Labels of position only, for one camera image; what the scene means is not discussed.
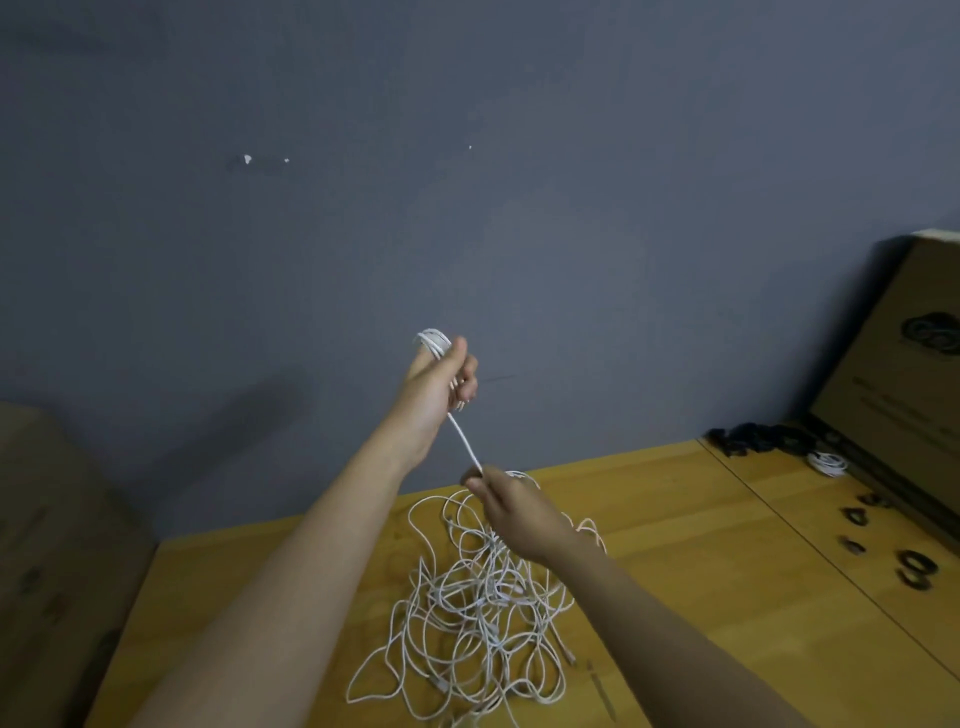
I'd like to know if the single white cable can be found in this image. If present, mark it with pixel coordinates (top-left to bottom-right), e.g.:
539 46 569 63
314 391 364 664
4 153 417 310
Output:
807 448 852 480
414 327 486 482

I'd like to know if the person's right hand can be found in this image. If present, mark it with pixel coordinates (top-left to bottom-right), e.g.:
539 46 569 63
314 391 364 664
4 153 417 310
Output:
459 463 581 567

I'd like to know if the person's left forearm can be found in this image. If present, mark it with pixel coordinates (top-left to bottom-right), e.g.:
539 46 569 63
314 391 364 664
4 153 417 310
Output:
127 442 422 728

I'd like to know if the plain brown cardboard box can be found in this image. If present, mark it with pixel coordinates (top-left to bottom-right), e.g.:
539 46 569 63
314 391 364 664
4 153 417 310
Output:
0 402 158 728

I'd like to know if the person's right forearm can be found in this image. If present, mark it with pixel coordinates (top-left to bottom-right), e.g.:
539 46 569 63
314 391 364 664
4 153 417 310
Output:
543 537 819 728

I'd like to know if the tangle of white cables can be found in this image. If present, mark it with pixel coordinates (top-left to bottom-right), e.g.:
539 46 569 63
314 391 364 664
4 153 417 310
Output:
345 469 608 728

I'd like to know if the group of black cable ties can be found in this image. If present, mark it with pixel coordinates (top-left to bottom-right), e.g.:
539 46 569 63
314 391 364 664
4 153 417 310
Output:
835 489 942 593

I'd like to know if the cardboard box with black print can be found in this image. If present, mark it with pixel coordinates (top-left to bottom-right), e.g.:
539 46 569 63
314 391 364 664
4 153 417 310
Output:
810 229 960 539

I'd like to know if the person's left hand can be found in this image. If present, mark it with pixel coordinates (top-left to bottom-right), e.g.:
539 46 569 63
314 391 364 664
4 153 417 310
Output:
381 336 483 471

